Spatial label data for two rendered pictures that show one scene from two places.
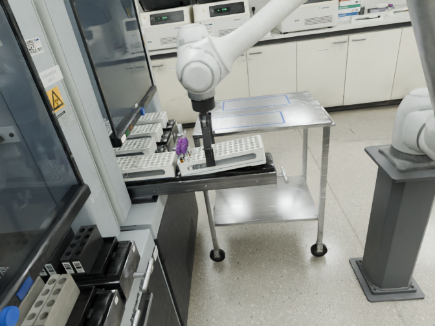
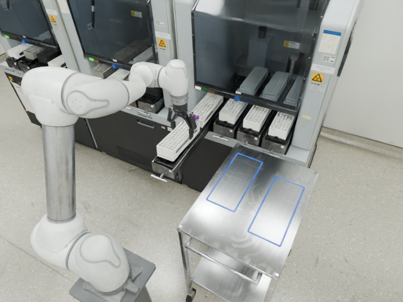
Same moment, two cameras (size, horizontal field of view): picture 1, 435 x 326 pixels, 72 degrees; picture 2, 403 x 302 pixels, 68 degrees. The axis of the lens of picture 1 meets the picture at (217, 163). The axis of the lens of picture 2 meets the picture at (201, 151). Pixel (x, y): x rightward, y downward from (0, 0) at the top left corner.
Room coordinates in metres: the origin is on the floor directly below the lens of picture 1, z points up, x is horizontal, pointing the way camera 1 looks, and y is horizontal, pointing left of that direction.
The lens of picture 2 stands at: (1.53, -1.08, 1.94)
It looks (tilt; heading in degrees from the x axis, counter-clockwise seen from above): 44 degrees down; 114
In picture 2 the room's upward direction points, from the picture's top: 2 degrees counter-clockwise
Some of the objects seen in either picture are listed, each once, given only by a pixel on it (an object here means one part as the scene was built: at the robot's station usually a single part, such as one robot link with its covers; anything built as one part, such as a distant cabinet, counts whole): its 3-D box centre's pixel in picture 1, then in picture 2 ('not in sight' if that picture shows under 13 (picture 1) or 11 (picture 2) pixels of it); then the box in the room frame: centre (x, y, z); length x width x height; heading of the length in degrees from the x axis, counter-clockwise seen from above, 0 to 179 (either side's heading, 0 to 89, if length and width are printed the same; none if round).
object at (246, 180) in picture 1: (186, 176); (192, 133); (0.94, 0.12, 0.78); 0.73 x 0.14 x 0.09; 85
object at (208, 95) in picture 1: (200, 88); (179, 96); (0.93, 0.02, 1.10); 0.09 x 0.09 x 0.06
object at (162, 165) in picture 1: (135, 169); (205, 109); (0.95, 0.30, 0.83); 0.30 x 0.10 x 0.06; 85
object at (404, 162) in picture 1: (410, 149); (115, 277); (0.98, -0.75, 0.73); 0.22 x 0.18 x 0.06; 175
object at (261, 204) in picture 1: (261, 178); (246, 243); (1.40, -0.24, 0.41); 0.67 x 0.46 x 0.82; 83
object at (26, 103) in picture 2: not in sight; (26, 99); (-0.80, 0.36, 0.43); 0.27 x 0.02 x 0.36; 175
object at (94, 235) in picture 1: (88, 249); (152, 90); (0.55, 0.34, 0.85); 0.12 x 0.02 x 0.06; 175
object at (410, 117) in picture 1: (422, 119); (101, 259); (0.95, -0.75, 0.87); 0.18 x 0.16 x 0.22; 0
